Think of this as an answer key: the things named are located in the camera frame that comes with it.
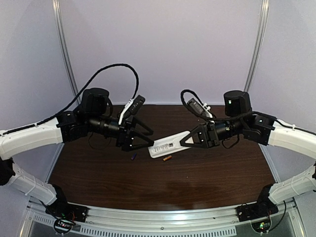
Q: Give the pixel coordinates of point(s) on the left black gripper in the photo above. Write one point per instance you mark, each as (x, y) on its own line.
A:
(126, 136)

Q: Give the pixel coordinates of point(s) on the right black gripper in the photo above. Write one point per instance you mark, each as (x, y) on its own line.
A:
(210, 135)

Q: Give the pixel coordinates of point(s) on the white remote control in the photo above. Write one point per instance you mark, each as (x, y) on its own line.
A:
(168, 145)

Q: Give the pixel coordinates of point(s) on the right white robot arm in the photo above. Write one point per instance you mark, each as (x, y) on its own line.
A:
(261, 128)

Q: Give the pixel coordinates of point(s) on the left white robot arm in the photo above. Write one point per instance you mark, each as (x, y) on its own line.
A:
(87, 118)

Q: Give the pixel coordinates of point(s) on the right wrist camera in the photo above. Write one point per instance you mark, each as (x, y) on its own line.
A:
(199, 109)

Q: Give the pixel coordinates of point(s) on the aluminium front rail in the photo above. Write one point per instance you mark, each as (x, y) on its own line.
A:
(215, 222)

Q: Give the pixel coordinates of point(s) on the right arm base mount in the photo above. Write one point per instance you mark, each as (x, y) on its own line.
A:
(263, 207)

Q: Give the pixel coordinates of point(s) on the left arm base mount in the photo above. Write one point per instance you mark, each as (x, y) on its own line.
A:
(77, 213)

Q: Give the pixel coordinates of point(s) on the right aluminium frame post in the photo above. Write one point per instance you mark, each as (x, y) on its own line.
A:
(261, 29)

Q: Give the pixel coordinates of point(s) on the aluminium frame post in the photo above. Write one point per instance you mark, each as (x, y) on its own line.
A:
(261, 29)
(63, 45)

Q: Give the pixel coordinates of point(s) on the left aluminium frame post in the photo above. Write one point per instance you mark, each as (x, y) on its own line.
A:
(63, 45)

